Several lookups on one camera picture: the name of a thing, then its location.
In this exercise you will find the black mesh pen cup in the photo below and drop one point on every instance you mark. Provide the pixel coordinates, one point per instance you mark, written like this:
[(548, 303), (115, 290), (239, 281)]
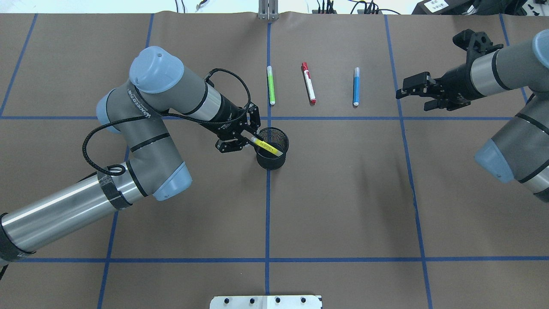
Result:
[(277, 138)]

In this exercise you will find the red marker pen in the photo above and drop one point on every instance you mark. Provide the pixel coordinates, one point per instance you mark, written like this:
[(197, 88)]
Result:
[(308, 82)]

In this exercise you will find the aluminium frame post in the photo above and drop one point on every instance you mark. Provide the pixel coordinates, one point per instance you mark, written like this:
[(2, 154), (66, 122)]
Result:
[(268, 10)]

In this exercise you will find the blue marker pen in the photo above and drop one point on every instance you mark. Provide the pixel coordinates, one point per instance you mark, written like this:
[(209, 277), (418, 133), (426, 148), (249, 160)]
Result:
[(356, 85)]

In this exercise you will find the white pedestal column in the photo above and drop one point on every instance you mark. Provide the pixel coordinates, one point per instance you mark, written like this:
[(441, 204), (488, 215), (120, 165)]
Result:
[(267, 302)]

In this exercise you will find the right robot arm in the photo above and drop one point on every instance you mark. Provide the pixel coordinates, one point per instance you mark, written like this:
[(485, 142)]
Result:
[(519, 150)]

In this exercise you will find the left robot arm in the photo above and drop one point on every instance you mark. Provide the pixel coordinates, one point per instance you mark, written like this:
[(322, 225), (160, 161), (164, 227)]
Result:
[(158, 82)]

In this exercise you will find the green highlighter pen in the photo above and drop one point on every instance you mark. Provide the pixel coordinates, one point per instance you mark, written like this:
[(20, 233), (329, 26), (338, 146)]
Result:
[(270, 85)]

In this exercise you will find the black labelled box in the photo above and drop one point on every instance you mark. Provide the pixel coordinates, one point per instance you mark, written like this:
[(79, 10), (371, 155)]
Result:
[(442, 7)]

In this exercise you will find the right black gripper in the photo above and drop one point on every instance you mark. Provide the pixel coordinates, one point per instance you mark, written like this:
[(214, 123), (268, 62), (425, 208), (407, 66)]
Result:
[(457, 80)]

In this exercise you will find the yellow highlighter pen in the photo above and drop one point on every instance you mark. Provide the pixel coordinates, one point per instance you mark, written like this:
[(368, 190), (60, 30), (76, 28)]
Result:
[(267, 147)]

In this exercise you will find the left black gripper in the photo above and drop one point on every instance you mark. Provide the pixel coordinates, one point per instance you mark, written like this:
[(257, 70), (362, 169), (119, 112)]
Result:
[(227, 116)]

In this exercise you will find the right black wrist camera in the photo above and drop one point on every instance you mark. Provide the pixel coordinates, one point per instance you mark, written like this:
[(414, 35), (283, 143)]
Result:
[(475, 44)]

